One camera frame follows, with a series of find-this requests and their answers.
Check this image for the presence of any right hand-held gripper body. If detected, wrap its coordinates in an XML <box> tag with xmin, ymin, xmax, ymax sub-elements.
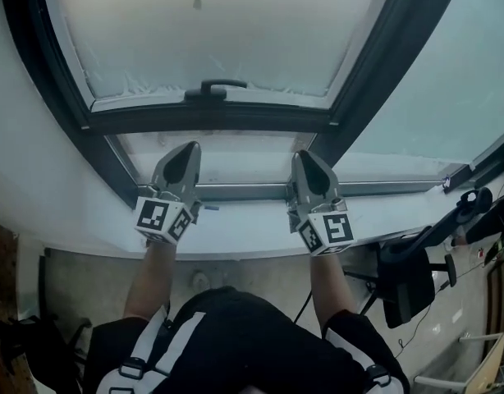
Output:
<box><xmin>286</xmin><ymin>183</ymin><xmax>357</xmax><ymax>258</ymax></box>

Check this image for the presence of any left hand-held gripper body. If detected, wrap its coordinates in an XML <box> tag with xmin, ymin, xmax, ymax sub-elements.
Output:
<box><xmin>133</xmin><ymin>178</ymin><xmax>204</xmax><ymax>246</ymax></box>

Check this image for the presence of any person's right forearm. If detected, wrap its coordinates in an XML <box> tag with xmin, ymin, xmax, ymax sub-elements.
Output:
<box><xmin>309</xmin><ymin>252</ymin><xmax>358</xmax><ymax>330</ymax></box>

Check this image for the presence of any person's left forearm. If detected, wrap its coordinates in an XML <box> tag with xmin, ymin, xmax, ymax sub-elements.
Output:
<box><xmin>122</xmin><ymin>242</ymin><xmax>179</xmax><ymax>320</ymax></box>

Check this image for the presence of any dark framed casement window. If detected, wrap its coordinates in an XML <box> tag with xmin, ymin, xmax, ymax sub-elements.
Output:
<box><xmin>0</xmin><ymin>0</ymin><xmax>466</xmax><ymax>204</ymax></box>

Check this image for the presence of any black mesh office chair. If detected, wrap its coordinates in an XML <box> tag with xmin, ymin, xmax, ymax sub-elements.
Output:
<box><xmin>344</xmin><ymin>186</ymin><xmax>494</xmax><ymax>330</ymax></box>

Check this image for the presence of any person's black shirt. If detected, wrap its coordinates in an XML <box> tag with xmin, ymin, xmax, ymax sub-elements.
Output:
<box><xmin>83</xmin><ymin>285</ymin><xmax>411</xmax><ymax>394</ymax></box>

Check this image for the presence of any black swivel office chair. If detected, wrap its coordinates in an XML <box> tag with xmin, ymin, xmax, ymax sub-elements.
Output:
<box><xmin>0</xmin><ymin>314</ymin><xmax>93</xmax><ymax>394</ymax></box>

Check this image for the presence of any white round wall socket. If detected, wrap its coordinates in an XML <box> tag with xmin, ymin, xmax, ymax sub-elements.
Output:
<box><xmin>190</xmin><ymin>270</ymin><xmax>210</xmax><ymax>291</ymax></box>

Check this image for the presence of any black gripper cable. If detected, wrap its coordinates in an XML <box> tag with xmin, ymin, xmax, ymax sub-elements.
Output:
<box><xmin>292</xmin><ymin>289</ymin><xmax>313</xmax><ymax>324</ymax></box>

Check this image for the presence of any black window handle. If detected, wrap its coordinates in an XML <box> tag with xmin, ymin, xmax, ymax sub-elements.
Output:
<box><xmin>184</xmin><ymin>79</ymin><xmax>250</xmax><ymax>103</ymax></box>

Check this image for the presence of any white strap harness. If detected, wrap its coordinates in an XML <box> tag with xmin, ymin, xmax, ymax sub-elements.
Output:
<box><xmin>95</xmin><ymin>305</ymin><xmax>405</xmax><ymax>394</ymax></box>

